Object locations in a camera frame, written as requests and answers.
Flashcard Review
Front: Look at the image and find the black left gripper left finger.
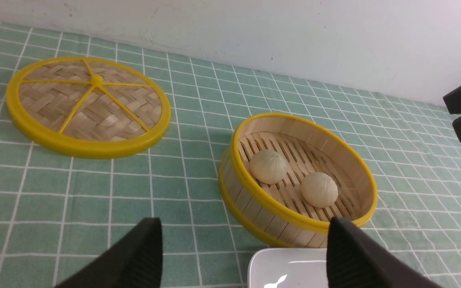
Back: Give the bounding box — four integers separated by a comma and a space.
57, 218, 163, 288

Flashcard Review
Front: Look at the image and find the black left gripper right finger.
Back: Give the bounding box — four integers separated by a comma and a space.
326, 217, 439, 288

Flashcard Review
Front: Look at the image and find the white steamed bun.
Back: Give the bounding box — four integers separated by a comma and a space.
301, 172, 339, 208
249, 149, 290, 185

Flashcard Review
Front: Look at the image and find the white square plate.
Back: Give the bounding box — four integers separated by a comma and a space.
247, 248, 328, 288

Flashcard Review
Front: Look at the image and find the yellow rimmed bamboo steamer basket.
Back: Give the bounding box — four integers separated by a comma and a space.
218, 113, 378, 248

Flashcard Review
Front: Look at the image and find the green checked tablecloth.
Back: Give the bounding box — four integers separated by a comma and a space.
0, 22, 461, 288

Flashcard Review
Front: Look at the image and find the yellow rimmed bamboo steamer lid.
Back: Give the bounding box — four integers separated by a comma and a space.
6, 57, 171, 159

